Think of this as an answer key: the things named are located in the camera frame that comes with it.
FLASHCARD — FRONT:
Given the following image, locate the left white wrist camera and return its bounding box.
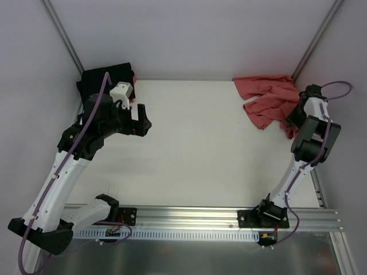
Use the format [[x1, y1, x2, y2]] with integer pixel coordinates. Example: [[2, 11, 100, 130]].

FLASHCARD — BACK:
[[110, 82, 130, 109]]

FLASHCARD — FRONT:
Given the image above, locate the folded red t shirt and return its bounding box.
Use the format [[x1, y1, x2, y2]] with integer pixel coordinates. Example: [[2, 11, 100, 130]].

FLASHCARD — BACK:
[[127, 76, 137, 103]]

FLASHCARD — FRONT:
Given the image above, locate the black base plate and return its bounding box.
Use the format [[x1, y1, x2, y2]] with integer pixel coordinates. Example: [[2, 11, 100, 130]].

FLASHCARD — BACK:
[[118, 207, 137, 226], [237, 209, 290, 229]]

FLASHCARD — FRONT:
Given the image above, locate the left rear frame post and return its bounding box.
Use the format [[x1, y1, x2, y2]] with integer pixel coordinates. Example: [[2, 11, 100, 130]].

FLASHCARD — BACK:
[[40, 0, 84, 75]]

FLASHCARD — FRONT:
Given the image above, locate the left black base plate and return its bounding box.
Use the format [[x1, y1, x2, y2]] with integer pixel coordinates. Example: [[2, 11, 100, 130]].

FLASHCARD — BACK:
[[118, 207, 137, 226]]

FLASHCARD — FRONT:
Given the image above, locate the white slotted cable duct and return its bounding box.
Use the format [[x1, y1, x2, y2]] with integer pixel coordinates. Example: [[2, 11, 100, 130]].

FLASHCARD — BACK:
[[74, 227, 259, 242]]

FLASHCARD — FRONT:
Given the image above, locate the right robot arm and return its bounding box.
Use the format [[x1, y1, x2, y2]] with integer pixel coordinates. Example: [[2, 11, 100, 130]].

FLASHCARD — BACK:
[[243, 84, 341, 228]]

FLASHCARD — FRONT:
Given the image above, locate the right rear frame post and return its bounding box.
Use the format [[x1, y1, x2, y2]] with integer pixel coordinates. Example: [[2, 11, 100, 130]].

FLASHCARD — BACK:
[[291, 0, 345, 82]]

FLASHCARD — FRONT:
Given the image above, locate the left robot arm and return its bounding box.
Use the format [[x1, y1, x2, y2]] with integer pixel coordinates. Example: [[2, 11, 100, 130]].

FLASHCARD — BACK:
[[8, 94, 152, 256]]

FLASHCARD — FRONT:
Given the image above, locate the folded black t shirt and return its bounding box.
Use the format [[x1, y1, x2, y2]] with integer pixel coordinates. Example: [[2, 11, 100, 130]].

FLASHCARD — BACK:
[[76, 62, 135, 107]]

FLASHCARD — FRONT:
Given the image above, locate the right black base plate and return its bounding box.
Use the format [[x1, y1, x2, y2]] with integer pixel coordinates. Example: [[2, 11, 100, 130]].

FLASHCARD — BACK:
[[237, 209, 290, 229]]

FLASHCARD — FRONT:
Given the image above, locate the red t shirt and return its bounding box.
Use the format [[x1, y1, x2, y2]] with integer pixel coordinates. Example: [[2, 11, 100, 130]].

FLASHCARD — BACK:
[[127, 76, 137, 103], [233, 74, 299, 139]]

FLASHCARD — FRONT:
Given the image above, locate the frame post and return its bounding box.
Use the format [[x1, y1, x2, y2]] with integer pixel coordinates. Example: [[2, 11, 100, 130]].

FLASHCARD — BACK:
[[40, 0, 84, 75], [291, 0, 345, 82]]

